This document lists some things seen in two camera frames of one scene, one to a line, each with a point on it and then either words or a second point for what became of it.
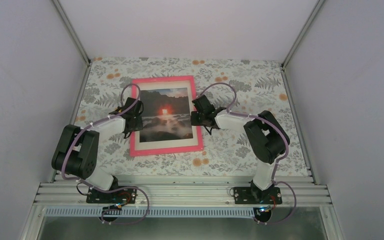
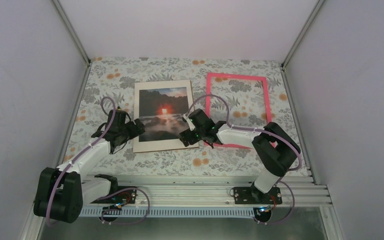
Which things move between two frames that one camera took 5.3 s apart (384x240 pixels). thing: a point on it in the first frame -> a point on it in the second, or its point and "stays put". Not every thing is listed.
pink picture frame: [167, 103] -> [240, 77]
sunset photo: [166, 115] stays put
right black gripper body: [197, 122] -> [193, 139]
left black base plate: [127, 195] stays put
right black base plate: [252, 195] stays put
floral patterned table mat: [257, 85] stays put
